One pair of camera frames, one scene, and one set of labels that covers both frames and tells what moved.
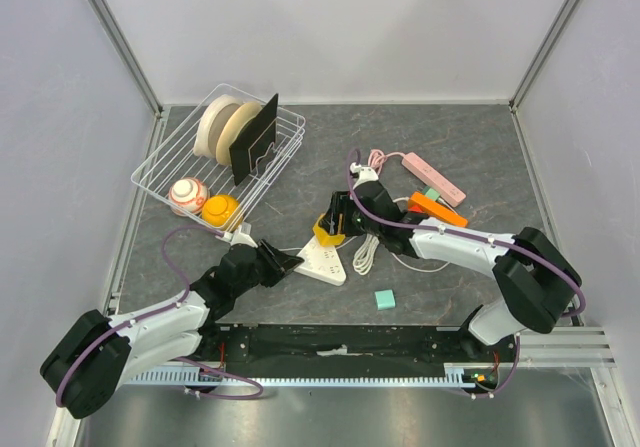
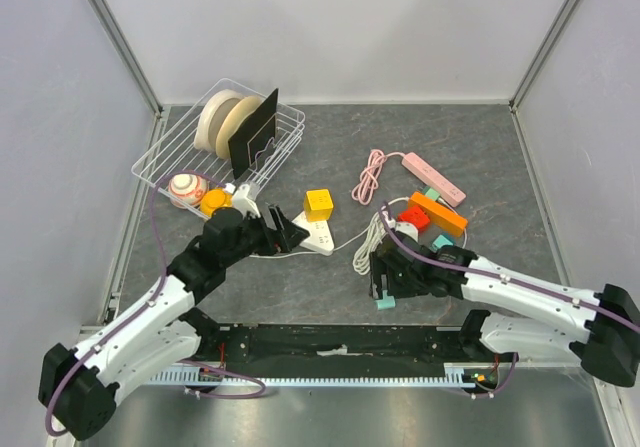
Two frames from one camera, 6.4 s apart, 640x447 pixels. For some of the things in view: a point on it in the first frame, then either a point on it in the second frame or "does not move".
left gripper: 283,263 → 281,240
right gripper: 341,201 → 380,267
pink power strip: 429,176 does not move
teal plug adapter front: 385,299 does not move
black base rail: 347,350 does not move
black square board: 255,141 does not move
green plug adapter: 431,193 does not move
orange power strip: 434,208 does not move
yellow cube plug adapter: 326,238 → 318,205
